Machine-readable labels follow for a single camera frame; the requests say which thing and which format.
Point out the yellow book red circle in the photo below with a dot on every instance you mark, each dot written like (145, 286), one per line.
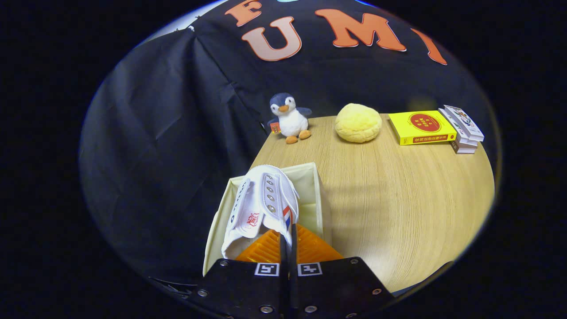
(405, 133)

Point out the yellow plush bun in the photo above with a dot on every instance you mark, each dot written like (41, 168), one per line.
(358, 124)

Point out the white canvas shoe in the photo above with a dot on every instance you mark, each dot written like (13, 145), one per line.
(274, 190)

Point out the plush penguin toy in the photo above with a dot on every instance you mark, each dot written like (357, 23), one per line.
(292, 122)

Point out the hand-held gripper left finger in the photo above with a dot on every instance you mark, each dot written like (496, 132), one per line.
(248, 288)

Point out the cream fabric storage box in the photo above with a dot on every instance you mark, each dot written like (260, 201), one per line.
(310, 208)

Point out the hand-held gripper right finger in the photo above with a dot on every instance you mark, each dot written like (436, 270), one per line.
(332, 288)

